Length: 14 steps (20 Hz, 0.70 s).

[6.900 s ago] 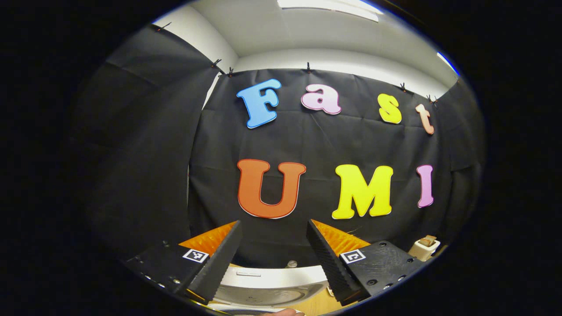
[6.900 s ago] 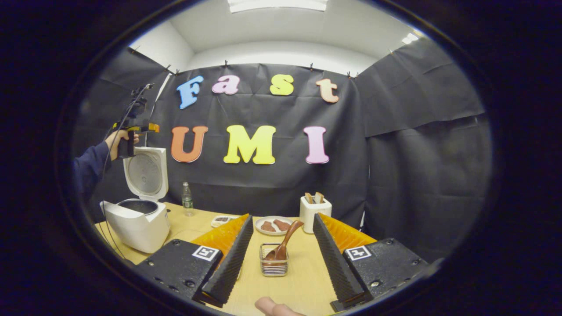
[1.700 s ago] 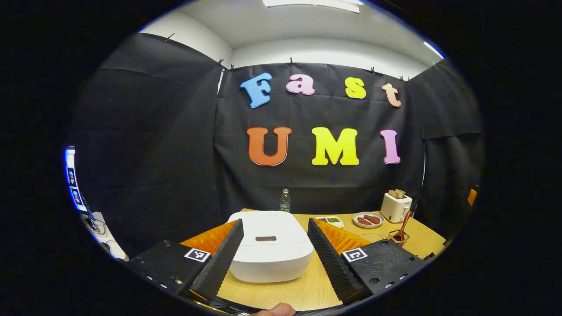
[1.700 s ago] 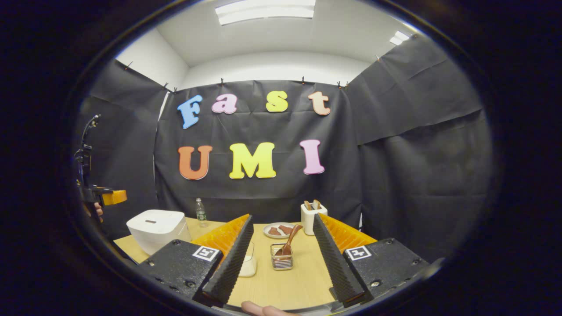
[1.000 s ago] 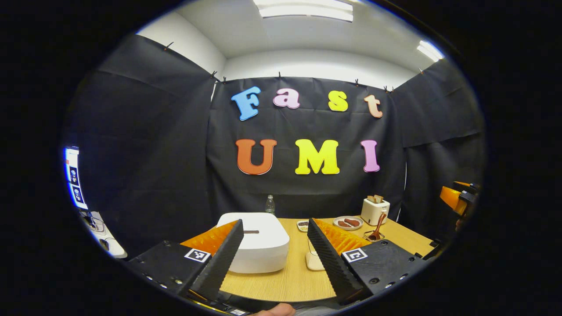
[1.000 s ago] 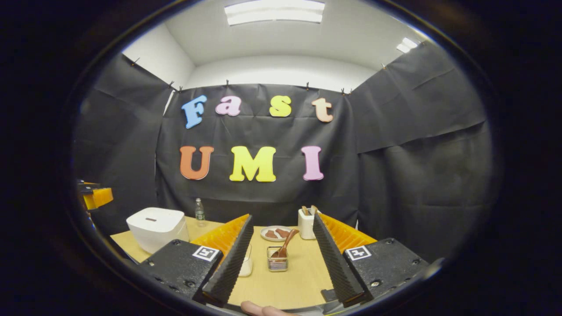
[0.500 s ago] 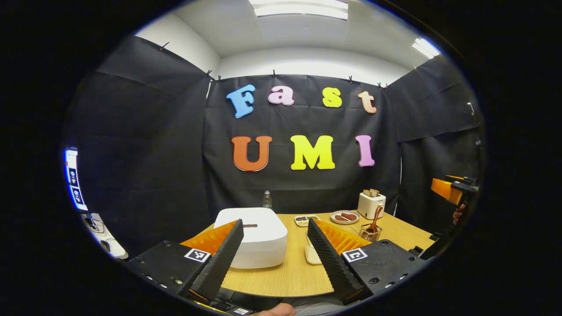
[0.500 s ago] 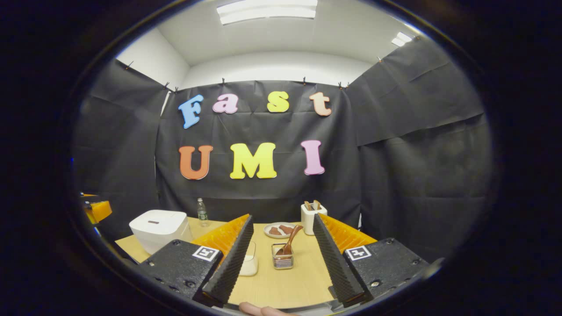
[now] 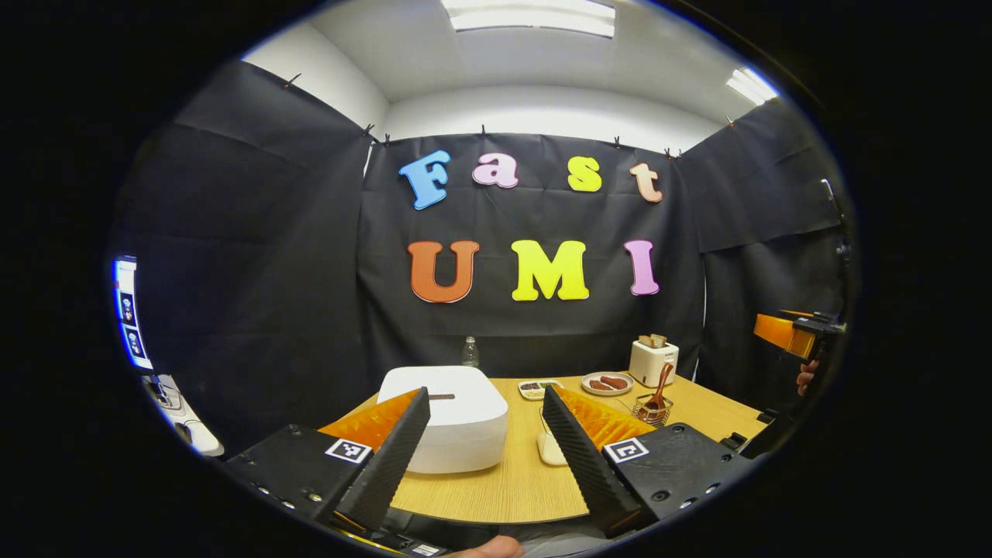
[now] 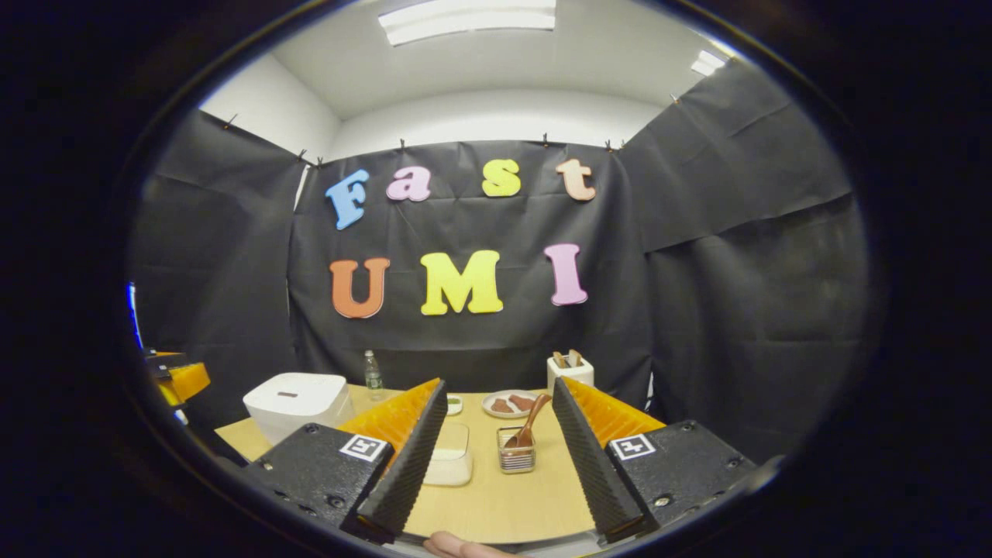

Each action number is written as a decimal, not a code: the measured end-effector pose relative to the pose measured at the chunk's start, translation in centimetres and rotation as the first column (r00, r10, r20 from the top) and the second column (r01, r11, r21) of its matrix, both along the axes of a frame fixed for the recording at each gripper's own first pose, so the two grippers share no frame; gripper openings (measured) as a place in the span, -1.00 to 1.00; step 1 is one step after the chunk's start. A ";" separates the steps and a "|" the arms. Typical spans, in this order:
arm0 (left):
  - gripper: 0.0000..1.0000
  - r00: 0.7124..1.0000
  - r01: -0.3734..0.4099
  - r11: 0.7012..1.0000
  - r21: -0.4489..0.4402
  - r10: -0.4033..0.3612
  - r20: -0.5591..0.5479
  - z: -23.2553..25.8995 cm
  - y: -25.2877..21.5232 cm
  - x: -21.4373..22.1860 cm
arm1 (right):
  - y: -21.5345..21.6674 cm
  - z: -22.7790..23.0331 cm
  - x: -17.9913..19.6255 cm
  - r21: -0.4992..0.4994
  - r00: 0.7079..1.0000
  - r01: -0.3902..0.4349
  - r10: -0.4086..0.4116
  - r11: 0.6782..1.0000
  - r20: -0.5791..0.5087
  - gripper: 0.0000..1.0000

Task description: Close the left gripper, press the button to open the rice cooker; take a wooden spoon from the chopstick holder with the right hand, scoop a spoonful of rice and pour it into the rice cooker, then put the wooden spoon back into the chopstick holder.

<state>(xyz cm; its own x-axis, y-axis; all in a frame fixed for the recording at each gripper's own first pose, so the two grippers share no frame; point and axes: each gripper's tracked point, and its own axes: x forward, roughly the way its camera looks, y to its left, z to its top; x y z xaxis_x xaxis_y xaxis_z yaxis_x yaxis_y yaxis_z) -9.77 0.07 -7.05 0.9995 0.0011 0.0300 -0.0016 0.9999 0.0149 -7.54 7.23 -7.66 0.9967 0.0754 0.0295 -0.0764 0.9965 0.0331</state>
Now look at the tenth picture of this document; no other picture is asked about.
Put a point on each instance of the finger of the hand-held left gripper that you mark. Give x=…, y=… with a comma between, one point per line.
x=186, y=381

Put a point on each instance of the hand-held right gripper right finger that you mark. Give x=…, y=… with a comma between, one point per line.
x=593, y=465

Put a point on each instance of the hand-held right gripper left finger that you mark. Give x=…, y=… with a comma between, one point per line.
x=407, y=465

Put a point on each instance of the clear box of rice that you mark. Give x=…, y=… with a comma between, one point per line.
x=453, y=465

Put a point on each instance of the wooden spoon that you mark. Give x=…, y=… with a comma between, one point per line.
x=531, y=422

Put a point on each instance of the white rice cooker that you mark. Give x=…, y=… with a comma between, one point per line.
x=298, y=407

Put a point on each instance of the white divided grain dish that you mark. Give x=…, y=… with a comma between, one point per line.
x=455, y=404

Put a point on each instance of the clear plastic water bottle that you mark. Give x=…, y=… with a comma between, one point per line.
x=373, y=380

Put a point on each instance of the white toaster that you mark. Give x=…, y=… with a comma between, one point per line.
x=570, y=376

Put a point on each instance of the white round plate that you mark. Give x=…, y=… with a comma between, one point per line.
x=490, y=411

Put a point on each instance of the black backdrop cloth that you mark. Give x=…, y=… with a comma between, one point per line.
x=736, y=294

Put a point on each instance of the small ceiling light panel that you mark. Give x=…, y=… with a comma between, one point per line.
x=709, y=63

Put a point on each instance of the large ceiling light panel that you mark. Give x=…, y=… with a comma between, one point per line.
x=469, y=22

